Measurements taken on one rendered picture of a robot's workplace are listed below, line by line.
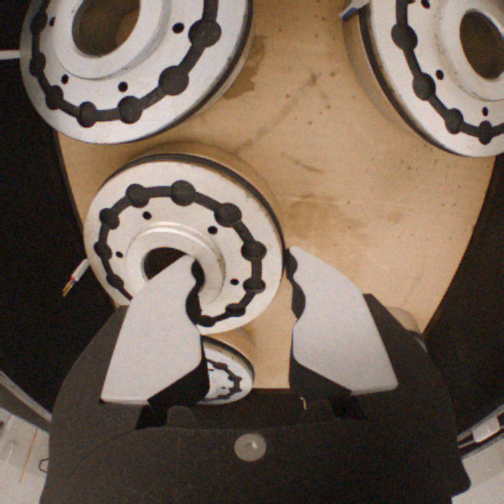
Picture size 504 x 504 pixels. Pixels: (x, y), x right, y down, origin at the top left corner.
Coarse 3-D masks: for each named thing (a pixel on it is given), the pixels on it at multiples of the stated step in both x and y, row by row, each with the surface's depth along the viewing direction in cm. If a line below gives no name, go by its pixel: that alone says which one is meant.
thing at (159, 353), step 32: (160, 288) 9; (192, 288) 9; (128, 320) 8; (160, 320) 8; (192, 320) 9; (128, 352) 6; (160, 352) 7; (192, 352) 7; (128, 384) 6; (160, 384) 6; (192, 384) 6; (160, 416) 6
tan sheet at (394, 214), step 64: (256, 0) 8; (320, 0) 7; (256, 64) 9; (320, 64) 9; (192, 128) 11; (256, 128) 11; (320, 128) 11; (384, 128) 11; (320, 192) 13; (384, 192) 13; (448, 192) 12; (320, 256) 15; (384, 256) 15; (448, 256) 15; (256, 320) 19; (256, 384) 24
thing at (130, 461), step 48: (144, 432) 4; (192, 432) 4; (240, 432) 4; (288, 432) 4; (336, 432) 4; (384, 432) 4; (96, 480) 3; (144, 480) 3; (192, 480) 3; (240, 480) 3; (288, 480) 3; (336, 480) 3; (384, 480) 3; (432, 480) 3
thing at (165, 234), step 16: (160, 224) 11; (176, 224) 11; (144, 240) 11; (160, 240) 11; (176, 240) 11; (192, 240) 10; (208, 240) 11; (128, 256) 11; (144, 256) 11; (192, 256) 11; (208, 256) 11; (128, 272) 12; (144, 272) 12; (208, 272) 11; (224, 272) 12; (208, 288) 12
